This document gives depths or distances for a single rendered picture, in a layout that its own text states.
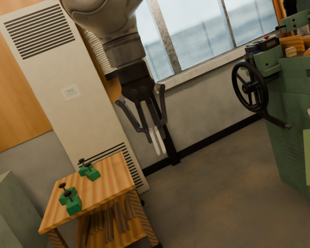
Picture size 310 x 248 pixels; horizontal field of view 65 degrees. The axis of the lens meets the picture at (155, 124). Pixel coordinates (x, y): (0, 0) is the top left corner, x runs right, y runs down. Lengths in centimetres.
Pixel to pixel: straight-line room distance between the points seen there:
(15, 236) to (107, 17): 191
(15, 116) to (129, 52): 201
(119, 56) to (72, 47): 156
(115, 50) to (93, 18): 18
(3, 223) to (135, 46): 176
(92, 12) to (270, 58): 115
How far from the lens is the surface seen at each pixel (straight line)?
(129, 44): 55
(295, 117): 150
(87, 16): 38
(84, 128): 212
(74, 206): 146
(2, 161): 262
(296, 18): 151
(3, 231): 214
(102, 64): 221
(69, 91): 209
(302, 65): 133
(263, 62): 139
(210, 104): 271
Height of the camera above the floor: 117
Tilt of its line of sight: 16 degrees down
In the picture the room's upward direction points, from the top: 22 degrees counter-clockwise
